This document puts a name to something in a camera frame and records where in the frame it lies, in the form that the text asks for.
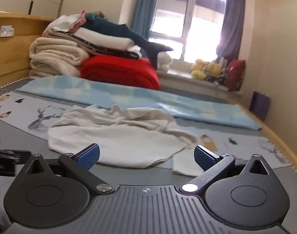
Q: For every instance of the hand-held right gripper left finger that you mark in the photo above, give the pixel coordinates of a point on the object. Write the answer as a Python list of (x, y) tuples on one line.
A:
[(90, 156)]

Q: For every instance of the purple bag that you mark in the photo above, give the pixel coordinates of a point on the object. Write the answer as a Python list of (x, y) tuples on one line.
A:
[(260, 106)]

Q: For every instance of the tissue box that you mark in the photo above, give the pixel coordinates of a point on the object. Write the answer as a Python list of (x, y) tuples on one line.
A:
[(6, 31)]

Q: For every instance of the window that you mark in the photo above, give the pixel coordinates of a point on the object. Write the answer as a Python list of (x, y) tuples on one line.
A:
[(187, 19)]

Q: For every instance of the white t-shirt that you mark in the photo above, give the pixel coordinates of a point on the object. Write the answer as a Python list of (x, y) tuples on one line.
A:
[(114, 141)]

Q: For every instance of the red folded blanket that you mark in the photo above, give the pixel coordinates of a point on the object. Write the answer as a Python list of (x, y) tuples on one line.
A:
[(119, 70)]

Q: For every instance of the wooden bed frame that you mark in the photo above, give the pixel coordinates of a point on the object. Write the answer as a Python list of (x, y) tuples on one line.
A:
[(282, 143)]

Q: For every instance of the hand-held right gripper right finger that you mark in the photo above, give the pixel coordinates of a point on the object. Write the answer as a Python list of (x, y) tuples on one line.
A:
[(202, 159)]

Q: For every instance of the purple curtain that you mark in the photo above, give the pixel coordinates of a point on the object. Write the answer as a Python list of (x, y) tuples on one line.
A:
[(232, 22)]

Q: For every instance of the red cushion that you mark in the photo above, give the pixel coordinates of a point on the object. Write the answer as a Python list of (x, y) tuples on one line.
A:
[(235, 74)]

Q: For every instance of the white plush toy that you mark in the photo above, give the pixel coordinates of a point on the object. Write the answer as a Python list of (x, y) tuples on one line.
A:
[(164, 61)]

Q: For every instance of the cream folded blanket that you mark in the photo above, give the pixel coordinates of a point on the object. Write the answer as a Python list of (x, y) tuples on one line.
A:
[(53, 56)]

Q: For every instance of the blue curtain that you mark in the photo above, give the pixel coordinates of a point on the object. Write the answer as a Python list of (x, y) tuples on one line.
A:
[(143, 9)]

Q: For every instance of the dark patterned folded cloth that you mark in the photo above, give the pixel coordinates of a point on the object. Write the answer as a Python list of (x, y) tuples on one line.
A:
[(129, 54)]

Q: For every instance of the teal shark plush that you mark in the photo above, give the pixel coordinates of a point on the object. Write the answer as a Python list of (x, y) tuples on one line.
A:
[(109, 24)]

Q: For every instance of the wooden headboard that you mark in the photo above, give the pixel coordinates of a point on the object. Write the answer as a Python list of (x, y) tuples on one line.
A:
[(12, 53)]

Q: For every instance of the white and pink cloth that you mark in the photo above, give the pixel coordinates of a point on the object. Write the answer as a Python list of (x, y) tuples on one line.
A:
[(63, 23)]

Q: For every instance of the yellow plush toys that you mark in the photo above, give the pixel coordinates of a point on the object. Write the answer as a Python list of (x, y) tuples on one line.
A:
[(203, 69)]

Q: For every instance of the light blue blanket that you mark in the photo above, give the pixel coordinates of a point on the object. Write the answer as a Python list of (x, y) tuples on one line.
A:
[(138, 95)]

